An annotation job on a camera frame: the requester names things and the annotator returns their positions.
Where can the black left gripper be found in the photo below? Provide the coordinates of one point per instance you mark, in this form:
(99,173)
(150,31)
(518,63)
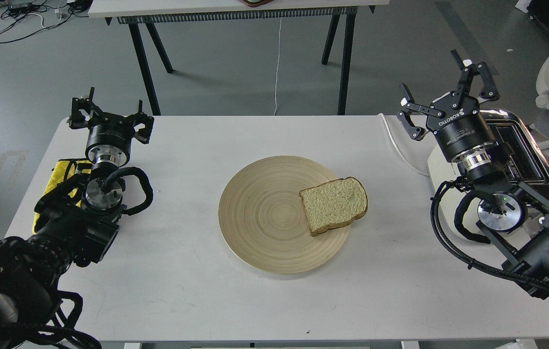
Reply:
(109,137)

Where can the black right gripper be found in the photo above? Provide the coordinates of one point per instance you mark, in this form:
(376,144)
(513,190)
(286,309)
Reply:
(460,127)

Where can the slice of bread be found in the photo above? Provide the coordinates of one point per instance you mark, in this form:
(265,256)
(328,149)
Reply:
(334,204)

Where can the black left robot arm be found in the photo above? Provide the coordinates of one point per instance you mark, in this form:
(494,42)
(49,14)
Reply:
(76,225)

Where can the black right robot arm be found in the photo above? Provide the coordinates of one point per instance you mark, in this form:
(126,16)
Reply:
(500,171)

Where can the white toaster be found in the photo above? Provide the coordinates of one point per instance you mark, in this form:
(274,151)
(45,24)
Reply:
(527,164)

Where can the yellow cloth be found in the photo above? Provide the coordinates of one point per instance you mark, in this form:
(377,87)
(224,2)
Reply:
(64,169)

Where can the background table with black legs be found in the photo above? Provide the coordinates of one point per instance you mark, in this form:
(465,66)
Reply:
(148,13)

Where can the round bamboo plate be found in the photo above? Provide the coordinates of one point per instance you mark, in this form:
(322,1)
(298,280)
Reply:
(262,218)

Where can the brown object on background table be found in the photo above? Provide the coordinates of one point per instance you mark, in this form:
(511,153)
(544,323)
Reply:
(255,3)

